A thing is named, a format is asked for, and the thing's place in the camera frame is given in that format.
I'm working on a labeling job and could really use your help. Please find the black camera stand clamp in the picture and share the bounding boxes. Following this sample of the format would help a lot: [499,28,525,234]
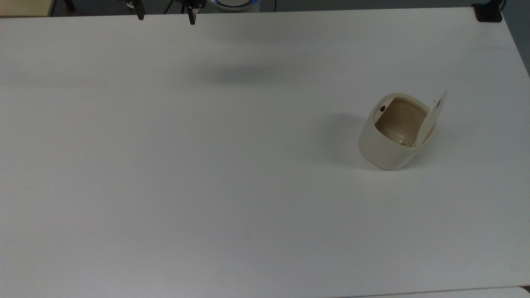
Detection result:
[472,2,504,22]

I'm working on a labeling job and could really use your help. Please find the tan wooden furniture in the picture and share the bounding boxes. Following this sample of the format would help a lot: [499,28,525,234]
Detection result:
[0,0,57,18]

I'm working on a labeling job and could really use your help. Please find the cream plastic trash bin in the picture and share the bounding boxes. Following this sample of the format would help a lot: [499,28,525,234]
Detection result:
[358,92,439,171]

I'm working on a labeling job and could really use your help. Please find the cream trash bin lid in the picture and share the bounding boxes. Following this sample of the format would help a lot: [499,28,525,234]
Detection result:
[415,89,448,147]

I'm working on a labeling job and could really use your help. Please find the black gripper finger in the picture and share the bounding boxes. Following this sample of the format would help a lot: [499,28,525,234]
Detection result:
[124,0,146,21]
[176,0,207,26]

